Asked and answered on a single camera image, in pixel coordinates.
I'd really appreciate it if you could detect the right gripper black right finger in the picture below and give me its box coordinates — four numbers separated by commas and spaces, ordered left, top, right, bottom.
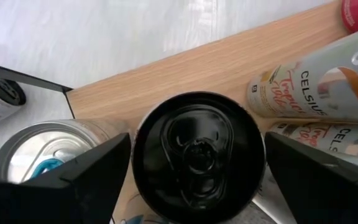
264, 132, 358, 224

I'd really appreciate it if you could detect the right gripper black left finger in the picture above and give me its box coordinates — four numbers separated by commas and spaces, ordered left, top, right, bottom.
0, 133, 132, 224

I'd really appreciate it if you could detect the blue silver Red Bull can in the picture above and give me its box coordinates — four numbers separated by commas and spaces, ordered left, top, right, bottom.
0, 119, 130, 184

